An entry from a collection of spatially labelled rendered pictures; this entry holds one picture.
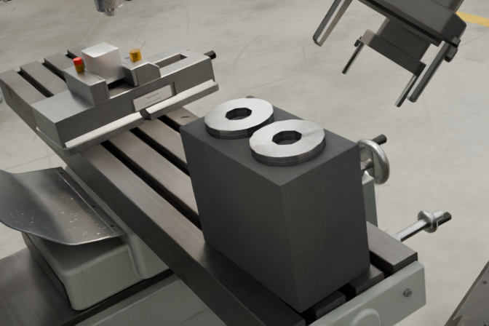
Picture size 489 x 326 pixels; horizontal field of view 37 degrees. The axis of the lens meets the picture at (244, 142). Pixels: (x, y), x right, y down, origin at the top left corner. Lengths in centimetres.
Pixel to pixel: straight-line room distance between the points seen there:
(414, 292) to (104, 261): 55
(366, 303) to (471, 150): 216
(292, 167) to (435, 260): 169
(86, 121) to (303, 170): 66
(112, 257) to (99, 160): 18
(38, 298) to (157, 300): 21
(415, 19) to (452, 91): 285
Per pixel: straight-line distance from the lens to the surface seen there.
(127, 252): 131
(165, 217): 114
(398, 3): 71
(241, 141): 91
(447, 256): 252
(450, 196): 280
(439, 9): 71
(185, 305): 142
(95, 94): 140
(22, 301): 142
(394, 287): 98
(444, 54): 71
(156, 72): 144
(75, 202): 138
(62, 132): 139
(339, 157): 86
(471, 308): 145
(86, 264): 130
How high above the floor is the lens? 157
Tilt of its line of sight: 28 degrees down
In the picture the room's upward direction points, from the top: 10 degrees counter-clockwise
